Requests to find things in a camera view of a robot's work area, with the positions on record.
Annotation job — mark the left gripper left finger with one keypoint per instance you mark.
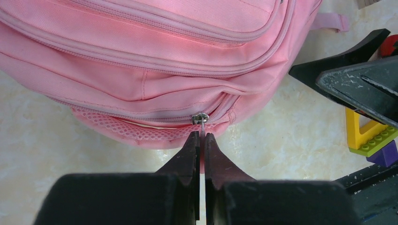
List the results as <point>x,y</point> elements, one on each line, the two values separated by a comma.
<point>184,168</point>

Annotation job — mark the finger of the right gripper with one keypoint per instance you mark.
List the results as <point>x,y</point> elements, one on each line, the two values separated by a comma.
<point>371,87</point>
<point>308,72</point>

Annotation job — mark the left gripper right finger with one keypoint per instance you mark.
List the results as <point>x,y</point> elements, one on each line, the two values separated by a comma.
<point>218,170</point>

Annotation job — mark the pink student backpack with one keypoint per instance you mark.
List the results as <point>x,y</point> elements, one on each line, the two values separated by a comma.
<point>148,72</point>

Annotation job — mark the red black stamp toy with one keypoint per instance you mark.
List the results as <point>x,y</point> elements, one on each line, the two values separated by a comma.
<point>389,47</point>

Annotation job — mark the yellow green purple block toy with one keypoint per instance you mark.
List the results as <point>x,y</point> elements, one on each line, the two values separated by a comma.
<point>374,141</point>

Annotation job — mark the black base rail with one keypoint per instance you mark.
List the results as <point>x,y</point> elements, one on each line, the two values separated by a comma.
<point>374,191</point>

